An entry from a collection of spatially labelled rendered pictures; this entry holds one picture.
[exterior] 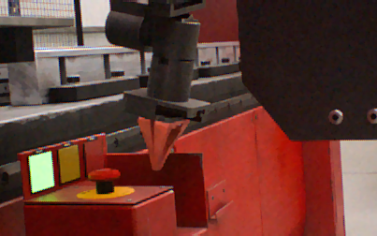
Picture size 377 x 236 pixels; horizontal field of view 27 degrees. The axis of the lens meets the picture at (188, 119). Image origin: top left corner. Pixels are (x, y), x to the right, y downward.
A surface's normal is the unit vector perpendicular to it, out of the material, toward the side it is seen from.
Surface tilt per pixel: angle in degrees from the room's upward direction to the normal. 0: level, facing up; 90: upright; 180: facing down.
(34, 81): 90
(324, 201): 90
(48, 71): 90
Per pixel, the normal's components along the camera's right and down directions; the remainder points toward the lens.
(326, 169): -0.33, 0.11
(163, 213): 0.90, -0.04
